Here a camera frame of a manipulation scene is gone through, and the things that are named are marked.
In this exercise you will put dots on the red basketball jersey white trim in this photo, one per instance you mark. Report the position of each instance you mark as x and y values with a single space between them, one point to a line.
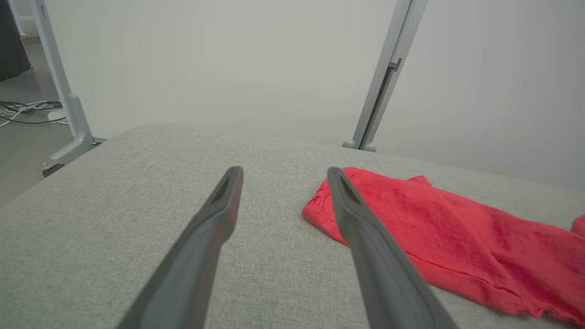
457 228

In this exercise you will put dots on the grey curved partition foot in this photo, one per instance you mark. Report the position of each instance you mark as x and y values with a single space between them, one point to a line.
80 128

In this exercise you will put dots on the grey metal partition post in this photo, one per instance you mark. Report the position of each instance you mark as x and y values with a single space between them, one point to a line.
397 41

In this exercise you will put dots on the grey rounded post foot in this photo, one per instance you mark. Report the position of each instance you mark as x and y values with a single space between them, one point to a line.
370 147
349 144

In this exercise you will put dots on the red white-striped basketball shorts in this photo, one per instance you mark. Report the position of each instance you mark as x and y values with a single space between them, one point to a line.
579 226

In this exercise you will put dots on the grey partition end post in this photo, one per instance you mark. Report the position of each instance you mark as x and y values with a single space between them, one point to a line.
51 50

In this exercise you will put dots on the white power strip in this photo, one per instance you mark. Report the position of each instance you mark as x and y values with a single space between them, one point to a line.
57 115

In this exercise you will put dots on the dark grey furniture piece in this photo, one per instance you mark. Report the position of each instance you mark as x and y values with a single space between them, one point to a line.
11 45

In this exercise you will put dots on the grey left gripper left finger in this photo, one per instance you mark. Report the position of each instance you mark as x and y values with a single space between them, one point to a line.
192 274

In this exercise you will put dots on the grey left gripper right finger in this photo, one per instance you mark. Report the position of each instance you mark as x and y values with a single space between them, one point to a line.
384 283

